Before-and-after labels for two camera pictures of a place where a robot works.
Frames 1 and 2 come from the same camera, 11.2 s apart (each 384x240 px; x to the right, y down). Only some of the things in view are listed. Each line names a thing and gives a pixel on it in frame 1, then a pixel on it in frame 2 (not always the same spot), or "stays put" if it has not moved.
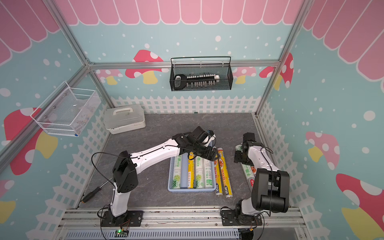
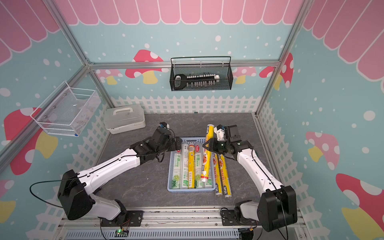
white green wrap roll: x=177 y=173 stays put
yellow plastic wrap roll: x=191 y=171 stays put
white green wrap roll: x=200 y=172 stays put
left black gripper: x=212 y=156 → x=173 y=147
